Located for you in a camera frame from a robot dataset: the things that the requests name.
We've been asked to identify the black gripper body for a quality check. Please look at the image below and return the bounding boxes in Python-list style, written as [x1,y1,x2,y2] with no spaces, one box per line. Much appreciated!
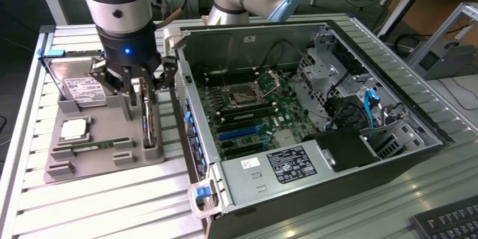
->
[96,22,162,69]

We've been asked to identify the graphics card with metal bracket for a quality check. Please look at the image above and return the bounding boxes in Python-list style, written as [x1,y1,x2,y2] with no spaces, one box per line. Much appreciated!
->
[139,78,159,150]

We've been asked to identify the hard disk in blue caddy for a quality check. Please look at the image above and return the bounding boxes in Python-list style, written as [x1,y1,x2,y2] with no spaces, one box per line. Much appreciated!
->
[39,48,118,109]

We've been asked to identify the socket locking lever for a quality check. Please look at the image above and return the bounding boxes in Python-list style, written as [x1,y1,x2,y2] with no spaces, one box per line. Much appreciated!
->
[219,65,229,92]

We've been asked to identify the grey parts rack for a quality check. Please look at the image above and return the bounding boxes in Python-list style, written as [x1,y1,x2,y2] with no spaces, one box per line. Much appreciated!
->
[42,82,166,184]

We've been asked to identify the silver CPU chip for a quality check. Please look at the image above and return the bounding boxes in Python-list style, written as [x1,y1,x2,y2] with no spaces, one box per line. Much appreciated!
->
[60,120,90,140]

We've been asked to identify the CPU socket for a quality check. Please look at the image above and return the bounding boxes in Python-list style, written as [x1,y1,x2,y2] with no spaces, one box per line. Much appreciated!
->
[223,83,263,109]

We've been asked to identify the green RAM stick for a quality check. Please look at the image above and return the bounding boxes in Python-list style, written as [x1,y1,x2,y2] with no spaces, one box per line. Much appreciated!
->
[54,140,127,153]

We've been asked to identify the black RAM stick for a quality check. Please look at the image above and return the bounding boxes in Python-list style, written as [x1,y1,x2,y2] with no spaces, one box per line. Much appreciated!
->
[219,106,278,124]

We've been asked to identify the metal socket cover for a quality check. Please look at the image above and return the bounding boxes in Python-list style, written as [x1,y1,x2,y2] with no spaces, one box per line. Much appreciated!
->
[254,71,289,99]

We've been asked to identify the green motherboard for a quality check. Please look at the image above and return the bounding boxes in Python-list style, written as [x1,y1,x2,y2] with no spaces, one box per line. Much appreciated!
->
[196,68,323,162]

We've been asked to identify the silver chipset heatsink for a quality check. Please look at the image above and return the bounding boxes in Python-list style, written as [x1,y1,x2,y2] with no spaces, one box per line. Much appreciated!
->
[274,131,299,147]

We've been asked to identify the metal disk bay cage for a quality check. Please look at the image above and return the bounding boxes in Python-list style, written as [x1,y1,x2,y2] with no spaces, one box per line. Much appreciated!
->
[297,47,374,111]

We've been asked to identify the grey power supply unit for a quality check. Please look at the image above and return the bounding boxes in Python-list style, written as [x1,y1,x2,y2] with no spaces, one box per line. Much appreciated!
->
[219,140,338,207]

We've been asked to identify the blue case latch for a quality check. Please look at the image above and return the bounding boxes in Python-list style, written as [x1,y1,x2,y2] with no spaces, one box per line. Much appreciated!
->
[194,187,213,201]

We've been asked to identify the black plastic shroud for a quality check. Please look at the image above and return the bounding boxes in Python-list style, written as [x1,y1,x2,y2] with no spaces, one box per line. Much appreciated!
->
[301,128,382,173]

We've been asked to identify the black open PC case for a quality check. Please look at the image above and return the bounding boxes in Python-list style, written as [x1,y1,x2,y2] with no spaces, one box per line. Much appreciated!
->
[163,19,456,239]

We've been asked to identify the grey computer tower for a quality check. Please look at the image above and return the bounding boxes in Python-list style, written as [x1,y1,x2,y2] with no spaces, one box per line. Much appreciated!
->
[406,39,478,81]

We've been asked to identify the black keyboard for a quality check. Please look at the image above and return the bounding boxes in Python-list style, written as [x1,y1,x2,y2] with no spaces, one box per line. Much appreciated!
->
[407,196,478,239]

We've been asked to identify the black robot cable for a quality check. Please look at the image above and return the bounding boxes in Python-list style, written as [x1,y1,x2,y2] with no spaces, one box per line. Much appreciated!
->
[151,0,191,31]

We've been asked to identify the blue disk wire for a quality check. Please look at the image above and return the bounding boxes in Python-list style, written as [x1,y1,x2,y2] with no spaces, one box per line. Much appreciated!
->
[363,88,381,131]

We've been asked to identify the aluminium profile frame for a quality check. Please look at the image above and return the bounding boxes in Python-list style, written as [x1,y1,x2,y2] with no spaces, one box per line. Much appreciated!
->
[405,1,478,63]

